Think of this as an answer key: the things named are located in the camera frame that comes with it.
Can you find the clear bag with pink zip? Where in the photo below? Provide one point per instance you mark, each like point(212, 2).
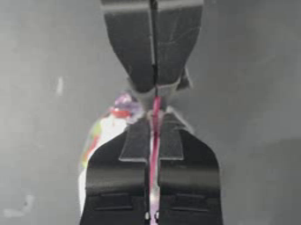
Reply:
point(155, 137)

